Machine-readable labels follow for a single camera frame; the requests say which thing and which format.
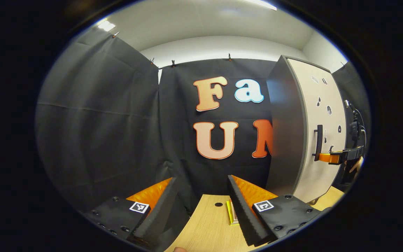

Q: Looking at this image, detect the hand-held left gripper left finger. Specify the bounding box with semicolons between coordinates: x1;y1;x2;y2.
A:
83;177;179;249

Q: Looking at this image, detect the small ceiling light panel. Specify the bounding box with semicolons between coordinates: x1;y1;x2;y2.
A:
97;20;116;32

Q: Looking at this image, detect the large ceiling light panel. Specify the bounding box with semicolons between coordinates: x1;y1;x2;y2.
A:
247;0;277;11

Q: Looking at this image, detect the black cabinet door handle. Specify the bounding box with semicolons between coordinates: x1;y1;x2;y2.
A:
312;125;324;161

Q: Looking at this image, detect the yellow book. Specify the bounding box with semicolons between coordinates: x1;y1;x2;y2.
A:
226;200;239;226

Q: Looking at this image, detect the grey cabinet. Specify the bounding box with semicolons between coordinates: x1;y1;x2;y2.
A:
265;55;331;197

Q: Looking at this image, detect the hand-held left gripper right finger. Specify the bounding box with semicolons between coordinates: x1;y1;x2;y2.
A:
227;174;324;247

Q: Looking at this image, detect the black backdrop cloth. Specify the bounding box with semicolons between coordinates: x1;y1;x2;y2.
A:
35;28;372;242

